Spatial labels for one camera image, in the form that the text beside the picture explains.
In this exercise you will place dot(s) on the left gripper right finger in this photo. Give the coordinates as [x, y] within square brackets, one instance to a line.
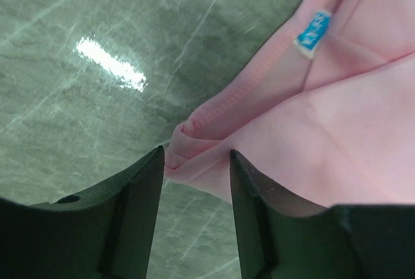
[282, 235]

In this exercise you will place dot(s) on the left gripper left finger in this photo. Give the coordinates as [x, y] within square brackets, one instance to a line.
[104, 231]

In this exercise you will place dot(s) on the pink t shirt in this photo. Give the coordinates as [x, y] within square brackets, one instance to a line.
[325, 108]

